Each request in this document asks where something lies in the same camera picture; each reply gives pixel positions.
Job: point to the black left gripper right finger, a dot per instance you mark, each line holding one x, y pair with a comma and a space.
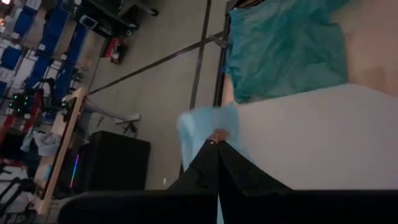
280, 205

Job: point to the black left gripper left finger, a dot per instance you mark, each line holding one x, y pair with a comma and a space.
186, 205

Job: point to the white plastic trash bin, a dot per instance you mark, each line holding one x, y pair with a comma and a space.
311, 140

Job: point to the light blue trash bag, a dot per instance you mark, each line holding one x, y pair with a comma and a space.
199, 124

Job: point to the teal green trash bag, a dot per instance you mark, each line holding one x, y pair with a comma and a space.
286, 46

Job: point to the black computer tower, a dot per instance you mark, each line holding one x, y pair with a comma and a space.
118, 161

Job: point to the wooden background table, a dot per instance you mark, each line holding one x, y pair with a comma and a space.
66, 130

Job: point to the red black floor device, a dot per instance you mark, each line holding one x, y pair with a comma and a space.
113, 49

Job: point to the blue storage bins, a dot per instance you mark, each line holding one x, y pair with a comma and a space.
49, 37

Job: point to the black aluminium table frame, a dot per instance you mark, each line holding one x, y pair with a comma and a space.
221, 62

